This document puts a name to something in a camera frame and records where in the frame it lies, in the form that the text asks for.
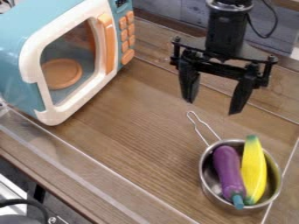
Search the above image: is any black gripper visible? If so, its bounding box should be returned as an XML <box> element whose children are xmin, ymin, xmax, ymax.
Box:
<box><xmin>169</xmin><ymin>0</ymin><xmax>280</xmax><ymax>116</ymax></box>

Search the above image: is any purple toy eggplant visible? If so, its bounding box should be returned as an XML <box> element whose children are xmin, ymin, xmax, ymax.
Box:
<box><xmin>212</xmin><ymin>145</ymin><xmax>247</xmax><ymax>210</ymax></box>

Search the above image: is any silver pot with wire handle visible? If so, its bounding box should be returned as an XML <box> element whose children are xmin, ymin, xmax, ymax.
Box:
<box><xmin>187</xmin><ymin>111</ymin><xmax>283</xmax><ymax>215</ymax></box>

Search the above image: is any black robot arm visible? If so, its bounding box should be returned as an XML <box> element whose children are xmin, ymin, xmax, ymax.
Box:
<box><xmin>171</xmin><ymin>0</ymin><xmax>279</xmax><ymax>115</ymax></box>

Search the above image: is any yellow toy corn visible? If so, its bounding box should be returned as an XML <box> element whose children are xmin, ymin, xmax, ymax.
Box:
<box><xmin>240</xmin><ymin>135</ymin><xmax>267</xmax><ymax>206</ymax></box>

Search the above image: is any orange microwave turntable plate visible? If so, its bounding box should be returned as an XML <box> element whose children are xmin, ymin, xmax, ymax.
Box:
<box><xmin>41</xmin><ymin>59</ymin><xmax>83</xmax><ymax>90</ymax></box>

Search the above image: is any blue toy microwave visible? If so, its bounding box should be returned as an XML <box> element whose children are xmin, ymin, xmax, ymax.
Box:
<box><xmin>0</xmin><ymin>0</ymin><xmax>136</xmax><ymax>126</ymax></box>

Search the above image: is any black cable bottom left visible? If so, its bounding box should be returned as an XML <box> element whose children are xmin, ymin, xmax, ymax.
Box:
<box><xmin>0</xmin><ymin>199</ymin><xmax>51</xmax><ymax>224</ymax></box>

